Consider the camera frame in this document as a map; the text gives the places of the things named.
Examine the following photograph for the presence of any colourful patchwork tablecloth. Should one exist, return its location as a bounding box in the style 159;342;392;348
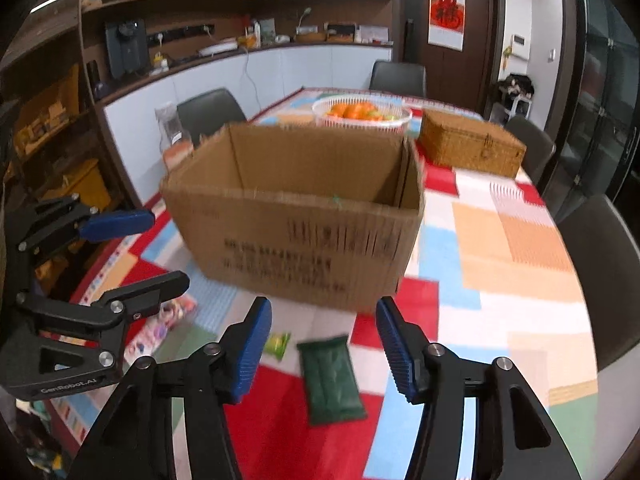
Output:
50;87;621;480

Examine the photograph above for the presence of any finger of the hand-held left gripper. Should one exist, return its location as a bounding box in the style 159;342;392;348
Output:
17;271;191;331
15;196;156;263

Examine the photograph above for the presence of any brown cardboard box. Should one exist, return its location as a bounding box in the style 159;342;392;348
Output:
160;122;427;313

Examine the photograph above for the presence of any red and white wall calendar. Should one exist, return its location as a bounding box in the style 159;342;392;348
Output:
429;0;467;51

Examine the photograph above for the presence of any woven wicker basket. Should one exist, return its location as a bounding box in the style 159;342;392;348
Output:
419;109;527;178

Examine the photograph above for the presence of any clear bottle with orange drink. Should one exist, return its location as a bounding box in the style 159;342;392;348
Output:
155;101;194;161

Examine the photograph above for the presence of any pile of oranges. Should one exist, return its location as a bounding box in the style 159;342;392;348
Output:
327;102;387;121

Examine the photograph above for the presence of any white stool with clothes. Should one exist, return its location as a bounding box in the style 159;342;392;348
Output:
497;74;535;121

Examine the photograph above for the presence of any light green candy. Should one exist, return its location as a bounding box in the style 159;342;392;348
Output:
265;332;292;361

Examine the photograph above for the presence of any white plastic fruit basket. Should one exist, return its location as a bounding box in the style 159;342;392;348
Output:
312;97;413;136

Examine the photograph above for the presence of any dark wooden door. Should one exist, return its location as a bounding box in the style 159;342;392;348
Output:
402;0;501;116

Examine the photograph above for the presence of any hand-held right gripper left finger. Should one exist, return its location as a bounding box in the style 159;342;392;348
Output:
67;296;273;480

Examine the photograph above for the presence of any pink bear snack packet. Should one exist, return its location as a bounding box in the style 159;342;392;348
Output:
127;295;198;356

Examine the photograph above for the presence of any dark green snack packet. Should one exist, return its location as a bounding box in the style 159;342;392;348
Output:
297;336;366;426

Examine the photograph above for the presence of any grey dining chair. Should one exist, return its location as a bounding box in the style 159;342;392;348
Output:
557;195;640;371
369;61;427;97
505;116;556;186
176;88;247;136

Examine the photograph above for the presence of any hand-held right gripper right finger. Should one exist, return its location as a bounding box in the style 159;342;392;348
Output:
375;296;583;480

